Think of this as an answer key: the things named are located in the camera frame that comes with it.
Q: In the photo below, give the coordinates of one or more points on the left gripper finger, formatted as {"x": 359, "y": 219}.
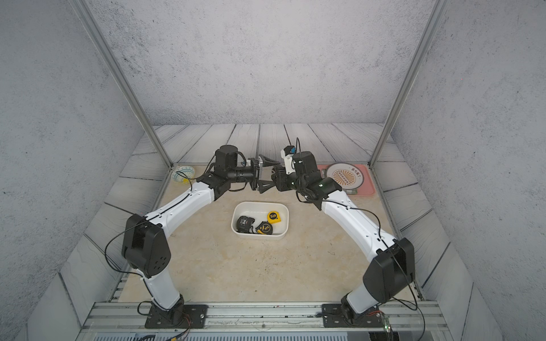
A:
{"x": 265, "y": 162}
{"x": 264, "y": 185}

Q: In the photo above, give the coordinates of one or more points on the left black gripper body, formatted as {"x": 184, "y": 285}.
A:
{"x": 254, "y": 174}

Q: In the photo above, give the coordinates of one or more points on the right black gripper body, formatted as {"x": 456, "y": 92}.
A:
{"x": 286, "y": 181}

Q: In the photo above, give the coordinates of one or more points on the small yellow tape measure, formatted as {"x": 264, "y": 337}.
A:
{"x": 273, "y": 217}

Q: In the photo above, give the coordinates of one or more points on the black yellow 3m tape measure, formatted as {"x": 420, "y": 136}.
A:
{"x": 264, "y": 228}

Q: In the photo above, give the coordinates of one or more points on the dark grey 5M tape measure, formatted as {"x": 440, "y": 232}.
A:
{"x": 244, "y": 225}

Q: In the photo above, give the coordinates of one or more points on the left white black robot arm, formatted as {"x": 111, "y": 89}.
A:
{"x": 145, "y": 239}

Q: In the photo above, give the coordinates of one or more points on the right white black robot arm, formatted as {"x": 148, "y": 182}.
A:
{"x": 391, "y": 261}

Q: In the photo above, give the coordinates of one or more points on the white plastic storage box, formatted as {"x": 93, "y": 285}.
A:
{"x": 259, "y": 211}

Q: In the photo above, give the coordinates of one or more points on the white orange patterned plate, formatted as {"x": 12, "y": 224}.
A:
{"x": 347, "y": 175}

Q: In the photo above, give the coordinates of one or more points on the patterned ceramic bowl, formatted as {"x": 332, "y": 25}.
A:
{"x": 183, "y": 174}

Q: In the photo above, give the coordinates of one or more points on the pink tray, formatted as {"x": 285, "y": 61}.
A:
{"x": 367, "y": 189}

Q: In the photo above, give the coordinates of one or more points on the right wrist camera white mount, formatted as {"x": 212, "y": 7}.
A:
{"x": 287, "y": 155}

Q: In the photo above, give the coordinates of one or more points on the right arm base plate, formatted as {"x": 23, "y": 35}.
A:
{"x": 342, "y": 316}

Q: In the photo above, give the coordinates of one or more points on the left aluminium frame post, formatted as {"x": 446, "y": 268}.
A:
{"x": 91, "y": 27}

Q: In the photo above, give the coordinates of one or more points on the aluminium frame post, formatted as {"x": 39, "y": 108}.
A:
{"x": 91, "y": 27}
{"x": 434, "y": 21}

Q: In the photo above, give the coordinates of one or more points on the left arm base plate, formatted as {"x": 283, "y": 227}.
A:
{"x": 180, "y": 317}

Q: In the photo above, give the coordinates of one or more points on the aluminium front rail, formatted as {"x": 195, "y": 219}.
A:
{"x": 267, "y": 321}

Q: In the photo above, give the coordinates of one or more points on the right aluminium frame post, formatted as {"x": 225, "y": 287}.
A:
{"x": 434, "y": 21}

